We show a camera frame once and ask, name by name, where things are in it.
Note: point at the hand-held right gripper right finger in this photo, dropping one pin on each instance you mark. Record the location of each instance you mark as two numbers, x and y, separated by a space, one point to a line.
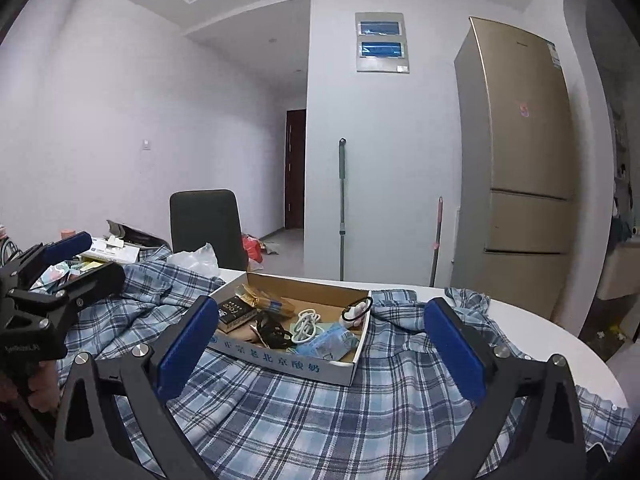
455 350

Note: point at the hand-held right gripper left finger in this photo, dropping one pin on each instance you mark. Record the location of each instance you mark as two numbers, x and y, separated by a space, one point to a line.
185 345

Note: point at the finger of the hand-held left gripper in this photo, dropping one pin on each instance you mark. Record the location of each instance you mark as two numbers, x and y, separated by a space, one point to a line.
65 245
95 280

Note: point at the black small box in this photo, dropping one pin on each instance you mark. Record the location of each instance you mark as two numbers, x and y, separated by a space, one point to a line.
235 312

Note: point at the gold snack packet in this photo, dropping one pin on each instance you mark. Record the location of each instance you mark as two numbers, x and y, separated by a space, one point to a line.
265 300

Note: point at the shallow cardboard box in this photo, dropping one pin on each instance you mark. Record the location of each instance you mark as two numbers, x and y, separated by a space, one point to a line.
300 365

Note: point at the blue tissue packet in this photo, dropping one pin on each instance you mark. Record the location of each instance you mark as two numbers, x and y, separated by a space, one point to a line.
330 342

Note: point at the person's left hand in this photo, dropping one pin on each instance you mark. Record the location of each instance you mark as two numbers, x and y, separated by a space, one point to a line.
45 390

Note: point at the pink cylinder container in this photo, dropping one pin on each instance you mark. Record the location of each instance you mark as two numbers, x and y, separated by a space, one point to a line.
68 234

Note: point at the pile of colourful packets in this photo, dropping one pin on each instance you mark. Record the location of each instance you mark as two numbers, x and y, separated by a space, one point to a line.
55 272

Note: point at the white printed box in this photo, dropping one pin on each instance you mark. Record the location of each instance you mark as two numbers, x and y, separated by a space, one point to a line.
110 250

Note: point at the clear plastic bag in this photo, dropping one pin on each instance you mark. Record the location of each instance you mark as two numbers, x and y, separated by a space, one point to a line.
197 260

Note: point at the red plastic bag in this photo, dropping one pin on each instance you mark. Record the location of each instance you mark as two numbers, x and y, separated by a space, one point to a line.
252 247

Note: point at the dark grey chair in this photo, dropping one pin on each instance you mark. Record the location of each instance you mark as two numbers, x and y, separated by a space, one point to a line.
205 225

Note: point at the blue plaid shirt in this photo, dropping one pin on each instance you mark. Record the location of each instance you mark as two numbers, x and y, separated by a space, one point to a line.
300 420

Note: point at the beige cabinet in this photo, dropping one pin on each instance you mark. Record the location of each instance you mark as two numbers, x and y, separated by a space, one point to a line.
620 270

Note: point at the gold refrigerator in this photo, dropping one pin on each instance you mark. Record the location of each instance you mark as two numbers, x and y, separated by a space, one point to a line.
520 160

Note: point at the dark brown door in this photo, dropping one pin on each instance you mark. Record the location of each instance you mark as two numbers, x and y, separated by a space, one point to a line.
295 170

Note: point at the grey electrical panel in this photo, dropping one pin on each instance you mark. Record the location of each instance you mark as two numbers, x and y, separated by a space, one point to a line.
382 65

